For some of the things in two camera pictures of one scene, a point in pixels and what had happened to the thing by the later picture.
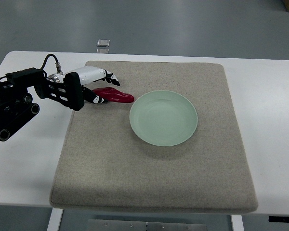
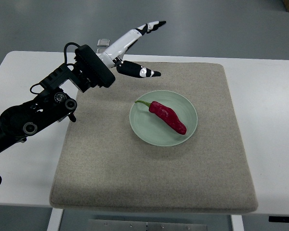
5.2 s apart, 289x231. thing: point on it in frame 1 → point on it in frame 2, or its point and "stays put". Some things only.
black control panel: x=283 y=219 stays put
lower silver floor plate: x=102 y=50 stays put
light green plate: x=163 y=118 stays put
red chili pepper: x=112 y=95 → x=167 y=115
